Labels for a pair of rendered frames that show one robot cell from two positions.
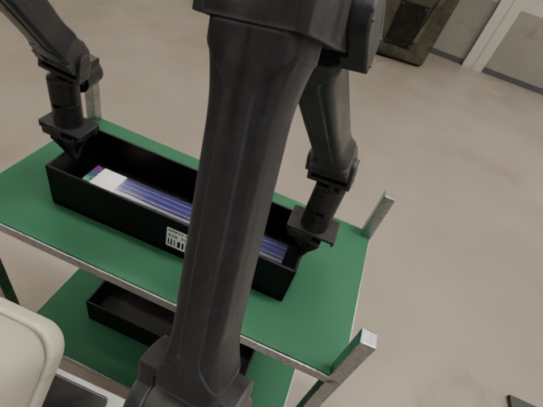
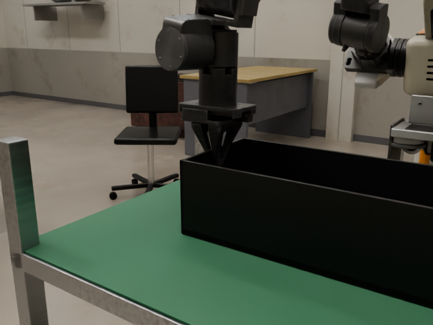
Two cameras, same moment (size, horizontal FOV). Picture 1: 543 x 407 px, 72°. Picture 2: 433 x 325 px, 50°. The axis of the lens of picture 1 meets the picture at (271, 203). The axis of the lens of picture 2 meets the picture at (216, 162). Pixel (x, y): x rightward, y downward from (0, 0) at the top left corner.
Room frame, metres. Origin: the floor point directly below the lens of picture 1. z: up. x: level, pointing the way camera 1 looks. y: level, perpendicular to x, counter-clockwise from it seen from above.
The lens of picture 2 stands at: (1.17, 0.24, 1.24)
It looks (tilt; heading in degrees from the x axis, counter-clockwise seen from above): 16 degrees down; 209
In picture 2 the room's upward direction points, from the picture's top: straight up
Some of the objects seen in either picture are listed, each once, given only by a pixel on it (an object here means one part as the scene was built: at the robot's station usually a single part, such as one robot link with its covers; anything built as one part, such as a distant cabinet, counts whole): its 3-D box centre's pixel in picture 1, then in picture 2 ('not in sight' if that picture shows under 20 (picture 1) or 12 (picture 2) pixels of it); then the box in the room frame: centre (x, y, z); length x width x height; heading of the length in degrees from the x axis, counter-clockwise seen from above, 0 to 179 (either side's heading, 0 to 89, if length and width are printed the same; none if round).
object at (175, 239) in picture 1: (184, 210); (404, 222); (0.58, 0.19, 1.01); 0.57 x 0.17 x 0.11; 84
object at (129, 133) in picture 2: not in sight; (151, 133); (-1.61, -1.83, 0.49); 0.62 x 0.62 x 0.97
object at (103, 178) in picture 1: (183, 218); not in sight; (0.58, 0.19, 0.98); 0.51 x 0.07 x 0.03; 84
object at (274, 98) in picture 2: not in sight; (252, 109); (-3.43, -1.81, 0.40); 1.51 x 0.79 x 0.81; 173
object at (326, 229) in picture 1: (317, 216); (218, 91); (0.55, -0.10, 1.15); 0.10 x 0.07 x 0.07; 85
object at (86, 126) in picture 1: (68, 114); not in sight; (0.61, 0.47, 1.15); 0.10 x 0.07 x 0.07; 84
